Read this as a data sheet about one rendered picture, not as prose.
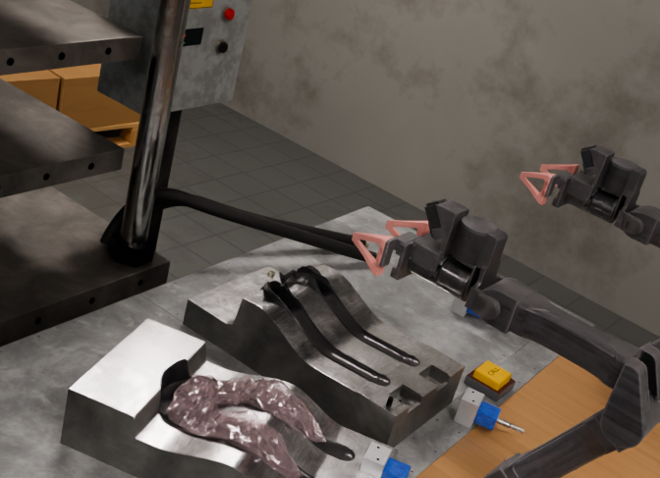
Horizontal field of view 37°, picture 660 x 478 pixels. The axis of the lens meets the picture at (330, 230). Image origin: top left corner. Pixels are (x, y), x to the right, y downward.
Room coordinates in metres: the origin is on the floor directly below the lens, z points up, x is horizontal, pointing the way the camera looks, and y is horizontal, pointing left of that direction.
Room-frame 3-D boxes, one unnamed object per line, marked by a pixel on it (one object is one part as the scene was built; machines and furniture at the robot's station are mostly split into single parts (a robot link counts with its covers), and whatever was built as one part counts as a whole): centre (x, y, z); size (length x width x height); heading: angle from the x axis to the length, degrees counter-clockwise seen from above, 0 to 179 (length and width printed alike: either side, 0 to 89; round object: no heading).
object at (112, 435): (1.31, 0.06, 0.85); 0.50 x 0.26 x 0.11; 78
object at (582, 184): (1.92, -0.48, 1.25); 0.07 x 0.06 x 0.11; 148
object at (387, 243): (1.42, -0.09, 1.20); 0.09 x 0.07 x 0.07; 58
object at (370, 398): (1.66, -0.04, 0.87); 0.50 x 0.26 x 0.14; 61
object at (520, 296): (1.27, -0.39, 1.17); 0.30 x 0.09 x 0.12; 58
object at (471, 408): (1.60, -0.40, 0.83); 0.13 x 0.05 x 0.05; 74
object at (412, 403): (1.50, -0.21, 0.87); 0.05 x 0.05 x 0.04; 61
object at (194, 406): (1.31, 0.05, 0.90); 0.26 x 0.18 x 0.08; 78
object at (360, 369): (1.64, -0.05, 0.92); 0.35 x 0.16 x 0.09; 61
